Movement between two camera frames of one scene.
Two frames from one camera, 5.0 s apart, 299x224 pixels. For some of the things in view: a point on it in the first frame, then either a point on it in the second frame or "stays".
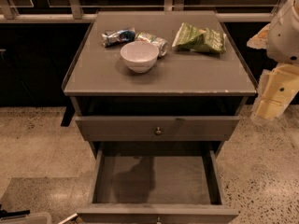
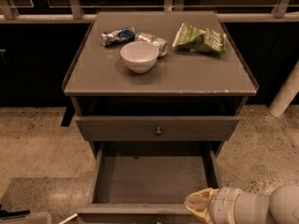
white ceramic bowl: [139, 56] stays
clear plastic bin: [33, 217] stays
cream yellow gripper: [284, 36] → [224, 204]
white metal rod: [68, 218] stays
